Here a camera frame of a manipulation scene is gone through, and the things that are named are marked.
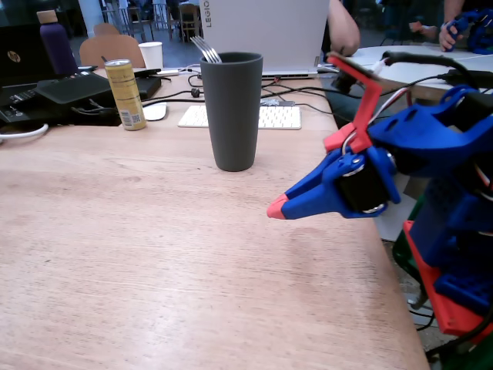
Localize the black power adapter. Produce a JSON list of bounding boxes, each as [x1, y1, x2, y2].
[[438, 69, 493, 89]]

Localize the black cable with plug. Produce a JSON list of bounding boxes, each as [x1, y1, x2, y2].
[[141, 87, 206, 106]]

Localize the white paper cup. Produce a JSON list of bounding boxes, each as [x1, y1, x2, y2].
[[138, 41, 164, 70]]

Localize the black flat box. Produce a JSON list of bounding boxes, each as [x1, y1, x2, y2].
[[134, 75, 163, 100]]

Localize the thick black camera cable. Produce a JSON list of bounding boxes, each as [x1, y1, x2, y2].
[[381, 49, 478, 92]]

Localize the red robot base plate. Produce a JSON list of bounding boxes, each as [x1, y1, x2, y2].
[[402, 220, 493, 346]]

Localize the red camera mount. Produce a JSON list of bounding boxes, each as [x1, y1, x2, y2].
[[323, 52, 384, 154]]

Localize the light wooden slatted chair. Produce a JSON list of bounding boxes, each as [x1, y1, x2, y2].
[[177, 2, 204, 43]]

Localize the bare forearm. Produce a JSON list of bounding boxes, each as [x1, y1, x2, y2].
[[327, 0, 362, 58]]

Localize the white red servo wire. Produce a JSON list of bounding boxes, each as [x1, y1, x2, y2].
[[368, 87, 414, 126]]

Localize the white laptop lid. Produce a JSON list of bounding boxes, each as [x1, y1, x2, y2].
[[200, 0, 331, 80]]

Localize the white computer mouse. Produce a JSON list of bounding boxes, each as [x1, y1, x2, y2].
[[142, 102, 169, 122]]

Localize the yellow drink can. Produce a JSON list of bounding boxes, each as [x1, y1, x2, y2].
[[104, 58, 148, 132]]

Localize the black base cable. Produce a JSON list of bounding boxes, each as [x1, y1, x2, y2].
[[423, 308, 493, 358]]

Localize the green plastic stand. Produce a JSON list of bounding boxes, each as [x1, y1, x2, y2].
[[391, 192, 493, 370]]

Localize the silver metal fork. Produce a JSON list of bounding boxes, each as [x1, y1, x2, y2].
[[189, 35, 223, 65]]

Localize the black equipment case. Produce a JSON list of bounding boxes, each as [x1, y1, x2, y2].
[[0, 71, 122, 127]]

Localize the brown wooden chair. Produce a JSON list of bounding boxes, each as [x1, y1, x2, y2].
[[79, 34, 146, 69], [93, 22, 121, 38]]

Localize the tall gray glass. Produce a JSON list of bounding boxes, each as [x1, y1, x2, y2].
[[199, 52, 264, 173]]

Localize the small wrist camera board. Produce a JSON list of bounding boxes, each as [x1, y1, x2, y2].
[[327, 52, 383, 98]]

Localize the seated person dark clothes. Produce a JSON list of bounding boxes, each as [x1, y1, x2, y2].
[[323, 22, 363, 130]]

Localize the black HP laptop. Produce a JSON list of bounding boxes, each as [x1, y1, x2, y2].
[[0, 23, 59, 88]]

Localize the white round table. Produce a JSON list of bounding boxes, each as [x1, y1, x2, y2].
[[338, 45, 493, 103]]

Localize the white power strip cable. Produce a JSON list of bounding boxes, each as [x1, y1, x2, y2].
[[0, 123, 50, 146]]

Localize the white keyboard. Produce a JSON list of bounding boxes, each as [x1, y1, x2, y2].
[[177, 105, 303, 131]]

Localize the blue gripper black motor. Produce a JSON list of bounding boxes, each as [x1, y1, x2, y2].
[[266, 147, 402, 221]]

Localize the purple bottle wooden cap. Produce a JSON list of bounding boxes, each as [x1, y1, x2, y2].
[[36, 10, 80, 76]]

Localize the thin black adapter cable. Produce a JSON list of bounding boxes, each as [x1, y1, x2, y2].
[[261, 75, 448, 116]]

